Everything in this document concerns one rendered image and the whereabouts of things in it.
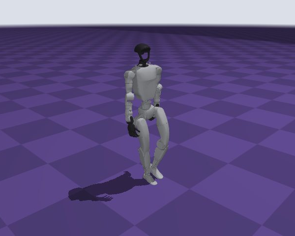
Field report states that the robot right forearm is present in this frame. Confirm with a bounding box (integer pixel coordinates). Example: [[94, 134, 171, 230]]
[[125, 94, 133, 122]]

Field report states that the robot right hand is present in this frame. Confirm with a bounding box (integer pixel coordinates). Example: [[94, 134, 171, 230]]
[[127, 116, 140, 137]]

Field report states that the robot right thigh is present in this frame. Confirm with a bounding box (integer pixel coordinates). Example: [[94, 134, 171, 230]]
[[133, 114, 149, 155]]

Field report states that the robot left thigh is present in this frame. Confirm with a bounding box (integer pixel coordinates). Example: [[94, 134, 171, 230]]
[[153, 107, 169, 149]]

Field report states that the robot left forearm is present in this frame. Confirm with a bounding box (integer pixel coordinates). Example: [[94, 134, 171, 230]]
[[153, 91, 161, 107]]

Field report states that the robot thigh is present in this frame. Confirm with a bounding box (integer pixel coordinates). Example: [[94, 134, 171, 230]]
[[133, 114, 149, 155], [153, 107, 169, 149]]

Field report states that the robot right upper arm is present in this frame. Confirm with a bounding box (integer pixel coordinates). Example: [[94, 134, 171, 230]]
[[124, 69, 136, 101]]

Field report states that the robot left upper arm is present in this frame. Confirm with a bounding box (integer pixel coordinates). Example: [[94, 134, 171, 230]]
[[154, 65, 163, 92]]

